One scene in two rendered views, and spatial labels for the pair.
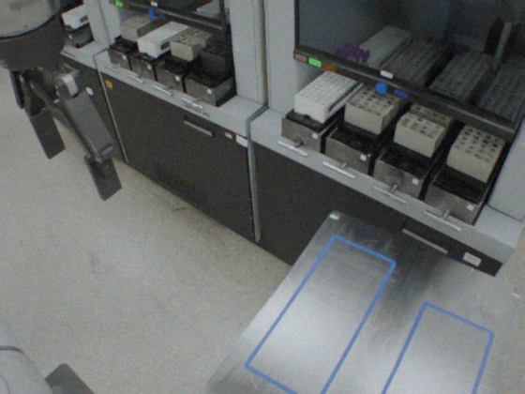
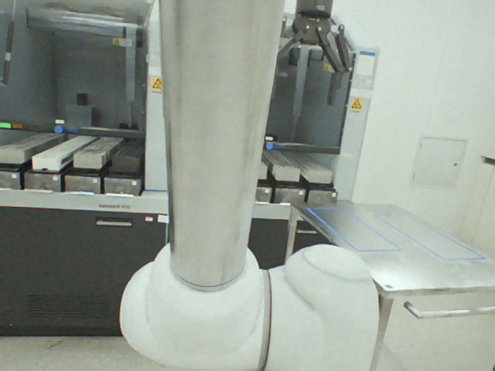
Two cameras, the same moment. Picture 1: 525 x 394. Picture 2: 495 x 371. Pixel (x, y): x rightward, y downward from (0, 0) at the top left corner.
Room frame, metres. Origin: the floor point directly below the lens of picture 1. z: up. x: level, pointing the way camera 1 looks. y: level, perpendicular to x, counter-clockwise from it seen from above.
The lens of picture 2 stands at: (-0.01, 0.92, 1.20)
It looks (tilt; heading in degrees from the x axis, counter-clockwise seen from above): 16 degrees down; 310
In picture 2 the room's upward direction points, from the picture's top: 6 degrees clockwise
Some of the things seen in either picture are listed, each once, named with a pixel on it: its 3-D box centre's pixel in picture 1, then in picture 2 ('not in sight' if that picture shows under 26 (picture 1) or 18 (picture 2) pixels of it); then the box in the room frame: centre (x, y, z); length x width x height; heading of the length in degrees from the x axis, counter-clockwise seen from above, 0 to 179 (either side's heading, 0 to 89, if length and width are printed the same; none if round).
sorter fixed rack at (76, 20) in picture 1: (96, 9); not in sight; (1.95, 0.71, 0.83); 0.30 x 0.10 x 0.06; 139
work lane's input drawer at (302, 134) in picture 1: (354, 84); not in sight; (1.23, -0.33, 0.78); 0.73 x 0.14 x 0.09; 139
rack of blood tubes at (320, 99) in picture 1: (335, 88); not in sight; (1.13, -0.24, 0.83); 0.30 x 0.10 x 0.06; 139
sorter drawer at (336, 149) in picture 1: (397, 100); (245, 175); (1.13, -0.45, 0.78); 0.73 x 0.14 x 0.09; 139
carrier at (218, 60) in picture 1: (215, 60); (125, 164); (1.31, 0.13, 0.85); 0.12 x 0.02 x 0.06; 49
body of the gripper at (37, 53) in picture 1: (36, 60); (312, 20); (0.42, 0.24, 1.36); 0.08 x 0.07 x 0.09; 49
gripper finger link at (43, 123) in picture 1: (48, 134); (272, 83); (0.47, 0.29, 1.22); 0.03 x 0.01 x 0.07; 139
